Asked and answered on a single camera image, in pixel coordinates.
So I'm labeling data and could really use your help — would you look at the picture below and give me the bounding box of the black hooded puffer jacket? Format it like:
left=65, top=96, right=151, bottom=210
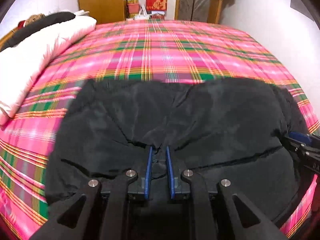
left=45, top=78, right=313, bottom=228

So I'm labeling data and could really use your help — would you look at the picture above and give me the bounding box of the pink plaid bed sheet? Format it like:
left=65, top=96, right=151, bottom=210
left=1, top=20, right=319, bottom=239

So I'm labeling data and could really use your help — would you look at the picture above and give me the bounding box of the pink storage box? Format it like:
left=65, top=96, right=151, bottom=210
left=127, top=3, right=140, bottom=14

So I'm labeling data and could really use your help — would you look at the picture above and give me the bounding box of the white pink folded quilt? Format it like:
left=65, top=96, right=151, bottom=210
left=1, top=16, right=97, bottom=125

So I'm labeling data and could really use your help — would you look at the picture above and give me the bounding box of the red gift box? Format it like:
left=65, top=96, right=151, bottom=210
left=145, top=0, right=168, bottom=11

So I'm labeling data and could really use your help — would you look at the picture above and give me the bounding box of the wooden framed door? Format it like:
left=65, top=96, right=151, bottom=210
left=174, top=0, right=223, bottom=24

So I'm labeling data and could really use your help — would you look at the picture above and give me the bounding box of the black garment on quilt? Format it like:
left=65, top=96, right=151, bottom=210
left=15, top=11, right=75, bottom=44

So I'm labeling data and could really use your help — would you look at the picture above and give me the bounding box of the brown teddy bear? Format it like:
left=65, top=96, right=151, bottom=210
left=17, top=14, right=45, bottom=29

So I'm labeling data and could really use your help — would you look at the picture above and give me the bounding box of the wooden headboard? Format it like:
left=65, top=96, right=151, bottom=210
left=0, top=27, right=18, bottom=51

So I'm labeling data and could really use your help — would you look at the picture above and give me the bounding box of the grey wall panel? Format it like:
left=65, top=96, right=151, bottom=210
left=290, top=0, right=315, bottom=22

